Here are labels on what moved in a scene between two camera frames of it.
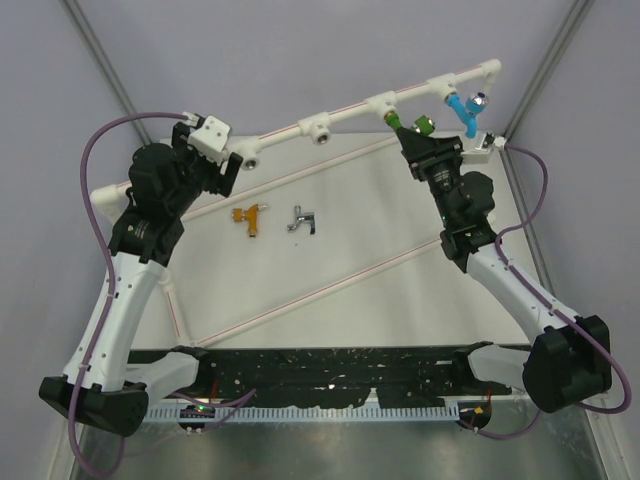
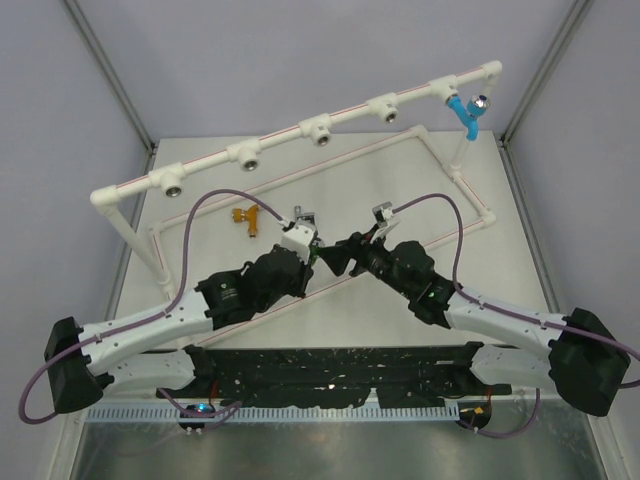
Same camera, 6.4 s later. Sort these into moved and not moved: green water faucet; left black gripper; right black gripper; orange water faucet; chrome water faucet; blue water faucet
Moved: green water faucet; left black gripper; right black gripper
Not moved: chrome water faucet; orange water faucet; blue water faucet
